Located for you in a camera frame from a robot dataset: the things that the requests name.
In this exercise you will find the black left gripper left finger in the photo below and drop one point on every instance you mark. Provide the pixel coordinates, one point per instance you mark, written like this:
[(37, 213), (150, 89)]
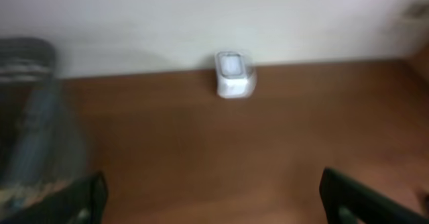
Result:
[(86, 194)]

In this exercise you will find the white barcode scanner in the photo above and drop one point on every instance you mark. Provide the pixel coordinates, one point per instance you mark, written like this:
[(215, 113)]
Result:
[(236, 76)]

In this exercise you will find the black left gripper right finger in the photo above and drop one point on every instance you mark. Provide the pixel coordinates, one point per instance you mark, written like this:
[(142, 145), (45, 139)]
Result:
[(347, 201)]

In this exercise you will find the grey plastic basket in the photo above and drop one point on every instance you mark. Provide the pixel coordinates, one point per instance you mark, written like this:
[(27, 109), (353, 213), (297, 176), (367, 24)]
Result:
[(42, 148)]

